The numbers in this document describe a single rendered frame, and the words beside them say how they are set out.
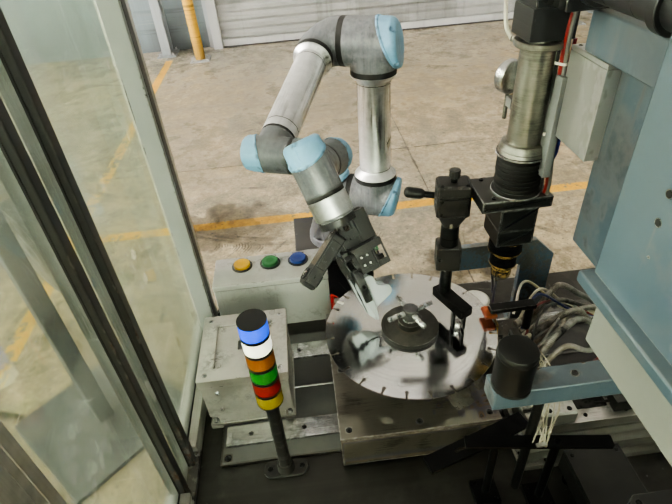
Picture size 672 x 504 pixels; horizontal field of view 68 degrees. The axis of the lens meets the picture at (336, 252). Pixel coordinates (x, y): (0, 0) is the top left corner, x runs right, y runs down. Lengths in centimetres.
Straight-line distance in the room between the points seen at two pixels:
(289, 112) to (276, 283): 40
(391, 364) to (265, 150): 48
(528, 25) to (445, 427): 67
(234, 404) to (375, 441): 30
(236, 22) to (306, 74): 557
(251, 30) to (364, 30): 552
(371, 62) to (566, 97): 60
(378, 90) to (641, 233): 89
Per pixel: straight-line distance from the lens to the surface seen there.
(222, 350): 108
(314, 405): 113
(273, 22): 671
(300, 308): 128
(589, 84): 72
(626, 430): 112
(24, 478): 55
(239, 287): 123
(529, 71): 76
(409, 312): 95
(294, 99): 112
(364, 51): 125
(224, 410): 110
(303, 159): 88
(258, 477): 107
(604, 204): 73
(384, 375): 92
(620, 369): 59
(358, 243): 93
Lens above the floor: 167
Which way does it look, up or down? 37 degrees down
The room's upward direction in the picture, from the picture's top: 5 degrees counter-clockwise
